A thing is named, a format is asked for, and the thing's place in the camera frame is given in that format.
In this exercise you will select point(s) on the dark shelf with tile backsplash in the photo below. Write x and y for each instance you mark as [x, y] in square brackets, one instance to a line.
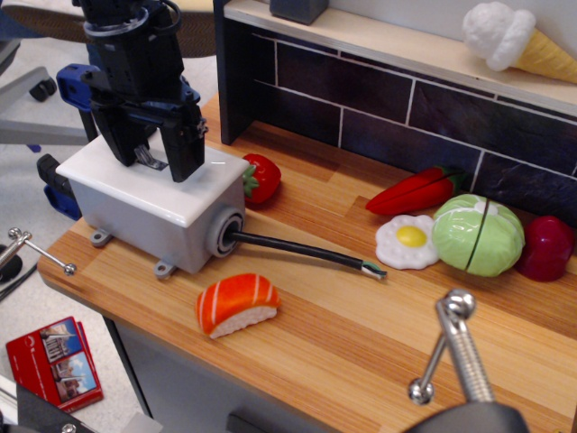
[512, 149]

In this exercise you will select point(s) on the grey chair base with castor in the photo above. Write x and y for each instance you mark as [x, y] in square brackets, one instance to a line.
[26, 120]

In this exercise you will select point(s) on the dark red toy fruit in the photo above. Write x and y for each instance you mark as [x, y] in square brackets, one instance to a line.
[548, 249]

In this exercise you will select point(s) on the blue bar clamp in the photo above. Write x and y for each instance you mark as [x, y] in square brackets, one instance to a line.
[77, 93]

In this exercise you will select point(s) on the brown office chair seat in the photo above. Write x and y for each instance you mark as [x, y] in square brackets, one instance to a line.
[63, 21]

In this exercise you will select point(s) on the red toy strawberry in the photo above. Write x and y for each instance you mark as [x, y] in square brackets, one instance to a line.
[261, 179]

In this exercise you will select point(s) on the green toy cabbage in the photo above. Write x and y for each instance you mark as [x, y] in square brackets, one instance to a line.
[478, 235]

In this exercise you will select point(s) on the clear light switch toggle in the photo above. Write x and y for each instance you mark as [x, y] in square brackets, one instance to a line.
[145, 158]

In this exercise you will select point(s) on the grey block on shelf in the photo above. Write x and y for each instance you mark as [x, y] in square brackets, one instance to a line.
[299, 11]

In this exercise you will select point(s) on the toy ice cream cone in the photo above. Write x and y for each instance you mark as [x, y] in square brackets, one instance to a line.
[508, 39]

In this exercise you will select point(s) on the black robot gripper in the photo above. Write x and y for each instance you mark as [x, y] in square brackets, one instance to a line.
[138, 82]

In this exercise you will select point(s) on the salmon sushi toy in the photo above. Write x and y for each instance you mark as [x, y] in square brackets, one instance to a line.
[234, 303]

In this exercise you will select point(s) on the grey cabinet under counter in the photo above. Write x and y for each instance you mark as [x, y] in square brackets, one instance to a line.
[185, 396]

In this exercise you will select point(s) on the toy fried egg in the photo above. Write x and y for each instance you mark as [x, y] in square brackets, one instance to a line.
[405, 243]

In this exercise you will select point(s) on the black device bottom left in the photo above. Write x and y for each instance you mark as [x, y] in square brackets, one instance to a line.
[23, 411]

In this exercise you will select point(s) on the red booklet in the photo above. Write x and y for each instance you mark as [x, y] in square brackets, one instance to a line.
[55, 363]

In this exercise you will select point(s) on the metal clamp screw right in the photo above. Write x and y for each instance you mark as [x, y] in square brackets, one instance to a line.
[453, 311]

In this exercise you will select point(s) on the grey switch box white plate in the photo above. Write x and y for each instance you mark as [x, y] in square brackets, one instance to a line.
[182, 224]

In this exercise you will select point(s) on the red toy chili pepper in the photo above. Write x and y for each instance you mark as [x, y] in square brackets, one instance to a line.
[428, 188]

